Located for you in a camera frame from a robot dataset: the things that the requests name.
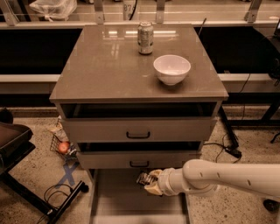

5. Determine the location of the black floor cable right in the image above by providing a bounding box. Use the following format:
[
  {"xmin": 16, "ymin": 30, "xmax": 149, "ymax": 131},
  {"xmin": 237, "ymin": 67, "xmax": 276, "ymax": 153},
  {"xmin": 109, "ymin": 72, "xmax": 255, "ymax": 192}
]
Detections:
[{"xmin": 203, "ymin": 133, "xmax": 242, "ymax": 165}]

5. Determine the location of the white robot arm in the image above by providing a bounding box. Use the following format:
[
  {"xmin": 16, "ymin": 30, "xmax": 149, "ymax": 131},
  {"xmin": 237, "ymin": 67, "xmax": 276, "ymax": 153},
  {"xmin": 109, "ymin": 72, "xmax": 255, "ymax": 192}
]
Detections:
[{"xmin": 144, "ymin": 159, "xmax": 280, "ymax": 201}]

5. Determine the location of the red apple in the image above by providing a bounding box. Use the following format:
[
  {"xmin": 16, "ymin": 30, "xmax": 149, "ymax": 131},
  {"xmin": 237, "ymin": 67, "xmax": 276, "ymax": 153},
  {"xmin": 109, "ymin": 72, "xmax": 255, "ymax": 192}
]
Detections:
[{"xmin": 58, "ymin": 142, "xmax": 70, "ymax": 154}]

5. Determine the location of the black table leg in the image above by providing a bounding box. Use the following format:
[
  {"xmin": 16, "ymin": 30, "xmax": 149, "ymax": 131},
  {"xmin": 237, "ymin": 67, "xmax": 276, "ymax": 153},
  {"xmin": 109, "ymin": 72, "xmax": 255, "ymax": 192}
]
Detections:
[{"xmin": 219, "ymin": 107, "xmax": 239, "ymax": 149}]

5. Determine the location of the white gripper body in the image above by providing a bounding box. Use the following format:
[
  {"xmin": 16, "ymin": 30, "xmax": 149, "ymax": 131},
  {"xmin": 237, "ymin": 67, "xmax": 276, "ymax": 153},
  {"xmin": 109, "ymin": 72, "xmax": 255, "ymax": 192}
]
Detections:
[{"xmin": 157, "ymin": 168, "xmax": 176, "ymax": 196}]

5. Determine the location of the middle grey drawer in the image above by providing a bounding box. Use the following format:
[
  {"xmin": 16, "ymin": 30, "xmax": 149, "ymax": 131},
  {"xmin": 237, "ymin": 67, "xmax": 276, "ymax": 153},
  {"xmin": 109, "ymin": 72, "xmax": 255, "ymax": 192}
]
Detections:
[{"xmin": 77, "ymin": 142, "xmax": 202, "ymax": 169}]

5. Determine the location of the black floor cable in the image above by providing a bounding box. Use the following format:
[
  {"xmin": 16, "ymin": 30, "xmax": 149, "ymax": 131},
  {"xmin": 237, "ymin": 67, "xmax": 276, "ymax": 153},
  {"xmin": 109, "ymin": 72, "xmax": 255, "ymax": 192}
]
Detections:
[
  {"xmin": 36, "ymin": 183, "xmax": 75, "ymax": 224},
  {"xmin": 203, "ymin": 133, "xmax": 242, "ymax": 165}
]

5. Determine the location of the top grey drawer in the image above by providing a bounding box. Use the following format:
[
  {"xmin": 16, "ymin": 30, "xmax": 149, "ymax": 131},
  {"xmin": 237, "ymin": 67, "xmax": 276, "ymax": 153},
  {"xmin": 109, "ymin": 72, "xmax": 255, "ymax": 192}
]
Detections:
[{"xmin": 62, "ymin": 102, "xmax": 216, "ymax": 143}]

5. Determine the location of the black floor cable left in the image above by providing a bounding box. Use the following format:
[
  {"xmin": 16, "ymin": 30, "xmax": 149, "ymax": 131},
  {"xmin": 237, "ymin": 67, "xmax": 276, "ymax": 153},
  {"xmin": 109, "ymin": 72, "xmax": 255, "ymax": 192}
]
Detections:
[{"xmin": 36, "ymin": 183, "xmax": 75, "ymax": 224}]

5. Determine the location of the clear plastic bag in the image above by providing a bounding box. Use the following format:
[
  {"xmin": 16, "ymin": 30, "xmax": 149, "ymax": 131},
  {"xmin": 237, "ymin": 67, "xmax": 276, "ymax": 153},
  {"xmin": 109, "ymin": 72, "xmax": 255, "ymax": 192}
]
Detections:
[{"xmin": 29, "ymin": 0, "xmax": 77, "ymax": 21}]

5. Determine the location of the white ceramic bowl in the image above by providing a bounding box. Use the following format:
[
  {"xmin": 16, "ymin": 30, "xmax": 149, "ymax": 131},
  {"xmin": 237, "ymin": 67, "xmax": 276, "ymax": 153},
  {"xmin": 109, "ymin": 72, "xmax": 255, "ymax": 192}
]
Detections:
[{"xmin": 153, "ymin": 54, "xmax": 192, "ymax": 86}]

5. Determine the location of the black wire basket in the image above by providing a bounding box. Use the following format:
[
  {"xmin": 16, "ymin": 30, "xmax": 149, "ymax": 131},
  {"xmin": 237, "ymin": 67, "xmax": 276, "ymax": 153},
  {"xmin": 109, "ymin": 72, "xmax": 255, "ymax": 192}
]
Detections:
[{"xmin": 50, "ymin": 136, "xmax": 77, "ymax": 161}]

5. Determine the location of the green soda can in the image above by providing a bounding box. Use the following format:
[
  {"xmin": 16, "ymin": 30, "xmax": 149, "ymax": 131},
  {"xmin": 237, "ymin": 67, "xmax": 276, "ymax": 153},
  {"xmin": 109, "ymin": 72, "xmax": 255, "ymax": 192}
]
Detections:
[{"xmin": 137, "ymin": 21, "xmax": 154, "ymax": 54}]

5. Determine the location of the bottom grey drawer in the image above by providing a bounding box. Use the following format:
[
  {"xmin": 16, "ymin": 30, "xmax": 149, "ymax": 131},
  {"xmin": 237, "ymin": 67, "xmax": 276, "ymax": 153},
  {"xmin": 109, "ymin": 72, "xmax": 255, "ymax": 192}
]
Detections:
[{"xmin": 89, "ymin": 169, "xmax": 191, "ymax": 224}]

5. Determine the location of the grey drawer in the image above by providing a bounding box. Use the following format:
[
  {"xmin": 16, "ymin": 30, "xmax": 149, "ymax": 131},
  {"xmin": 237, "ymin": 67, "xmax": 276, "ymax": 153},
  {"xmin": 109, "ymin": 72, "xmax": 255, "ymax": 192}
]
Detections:
[
  {"xmin": 62, "ymin": 102, "xmax": 216, "ymax": 143},
  {"xmin": 77, "ymin": 142, "xmax": 202, "ymax": 169},
  {"xmin": 89, "ymin": 169, "xmax": 191, "ymax": 224}
]

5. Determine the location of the grey drawer cabinet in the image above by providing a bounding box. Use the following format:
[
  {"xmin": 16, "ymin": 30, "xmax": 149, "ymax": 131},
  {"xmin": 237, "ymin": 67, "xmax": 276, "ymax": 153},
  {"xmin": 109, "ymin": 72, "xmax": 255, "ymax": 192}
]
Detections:
[{"xmin": 50, "ymin": 24, "xmax": 228, "ymax": 214}]

